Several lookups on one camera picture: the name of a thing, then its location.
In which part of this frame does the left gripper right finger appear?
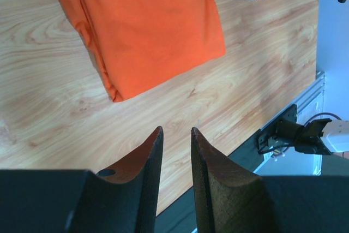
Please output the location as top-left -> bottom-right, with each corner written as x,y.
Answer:
191,128 -> 348,232

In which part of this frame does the orange t shirt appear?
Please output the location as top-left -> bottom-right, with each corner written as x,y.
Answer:
59,0 -> 226,102

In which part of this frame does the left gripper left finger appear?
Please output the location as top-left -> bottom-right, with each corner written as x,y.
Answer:
1,127 -> 164,232

